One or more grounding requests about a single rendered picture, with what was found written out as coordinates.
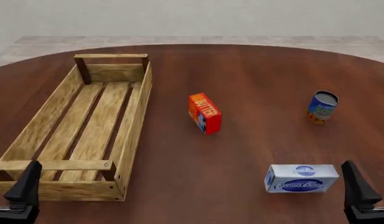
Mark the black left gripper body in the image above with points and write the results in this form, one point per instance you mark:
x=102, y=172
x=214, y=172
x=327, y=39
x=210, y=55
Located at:
x=14, y=215

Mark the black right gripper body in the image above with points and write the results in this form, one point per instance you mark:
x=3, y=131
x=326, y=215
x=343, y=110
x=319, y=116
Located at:
x=369, y=215

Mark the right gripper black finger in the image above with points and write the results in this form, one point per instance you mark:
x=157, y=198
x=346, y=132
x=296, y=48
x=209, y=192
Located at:
x=358, y=186

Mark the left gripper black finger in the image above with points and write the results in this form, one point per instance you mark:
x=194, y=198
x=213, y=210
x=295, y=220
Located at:
x=25, y=186

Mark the white cream cheese box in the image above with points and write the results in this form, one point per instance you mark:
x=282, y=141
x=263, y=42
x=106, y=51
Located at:
x=300, y=178

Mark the wooden slat tray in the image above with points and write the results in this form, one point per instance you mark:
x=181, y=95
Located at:
x=95, y=116

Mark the blue soup tin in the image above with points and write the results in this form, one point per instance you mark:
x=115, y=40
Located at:
x=323, y=110

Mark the red butter box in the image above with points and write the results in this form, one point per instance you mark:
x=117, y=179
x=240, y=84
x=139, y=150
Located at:
x=208, y=117

